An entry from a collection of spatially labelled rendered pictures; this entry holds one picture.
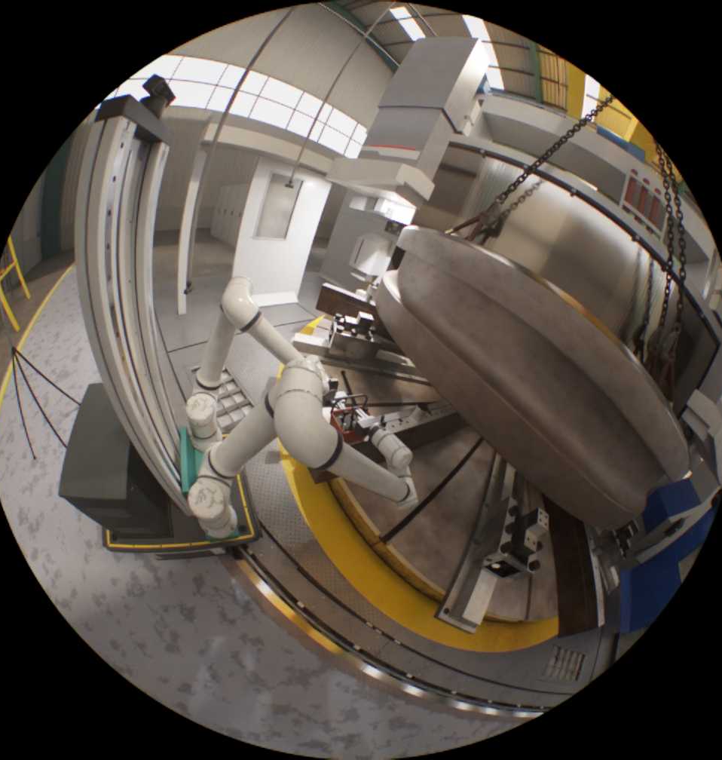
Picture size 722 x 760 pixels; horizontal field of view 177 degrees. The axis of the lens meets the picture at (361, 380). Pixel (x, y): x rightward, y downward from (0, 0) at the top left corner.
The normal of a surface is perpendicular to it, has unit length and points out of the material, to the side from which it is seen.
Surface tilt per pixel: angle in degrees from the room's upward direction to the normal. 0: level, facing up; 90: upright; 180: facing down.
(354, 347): 90
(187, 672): 0
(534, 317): 90
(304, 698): 0
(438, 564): 0
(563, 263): 90
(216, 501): 9
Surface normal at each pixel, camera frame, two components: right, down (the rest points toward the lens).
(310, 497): 0.33, -0.75
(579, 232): -0.58, 0.31
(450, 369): -0.81, 0.08
